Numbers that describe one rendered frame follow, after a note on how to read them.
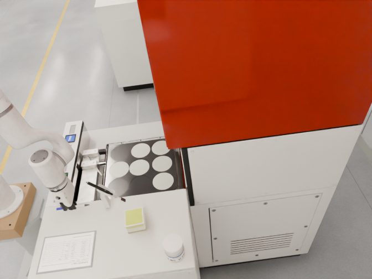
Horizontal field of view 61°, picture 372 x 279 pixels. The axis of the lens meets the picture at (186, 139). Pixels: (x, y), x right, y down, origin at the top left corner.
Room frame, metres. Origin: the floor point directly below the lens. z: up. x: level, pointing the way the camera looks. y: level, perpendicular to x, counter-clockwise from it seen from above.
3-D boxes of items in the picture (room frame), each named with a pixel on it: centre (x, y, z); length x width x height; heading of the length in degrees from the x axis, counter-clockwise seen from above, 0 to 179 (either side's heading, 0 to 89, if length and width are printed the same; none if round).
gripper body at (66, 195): (0.76, 0.51, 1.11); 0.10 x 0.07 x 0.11; 0
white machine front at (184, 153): (1.20, 0.02, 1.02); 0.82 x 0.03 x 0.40; 0
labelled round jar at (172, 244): (0.51, 0.09, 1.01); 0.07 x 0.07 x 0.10
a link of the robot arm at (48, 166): (0.77, 0.51, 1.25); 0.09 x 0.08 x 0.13; 144
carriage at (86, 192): (0.99, 0.51, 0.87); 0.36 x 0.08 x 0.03; 0
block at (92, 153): (1.15, 0.51, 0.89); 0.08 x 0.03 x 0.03; 90
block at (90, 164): (1.07, 0.51, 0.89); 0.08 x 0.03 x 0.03; 90
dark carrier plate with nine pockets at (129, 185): (1.01, 0.24, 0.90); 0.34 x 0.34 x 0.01; 0
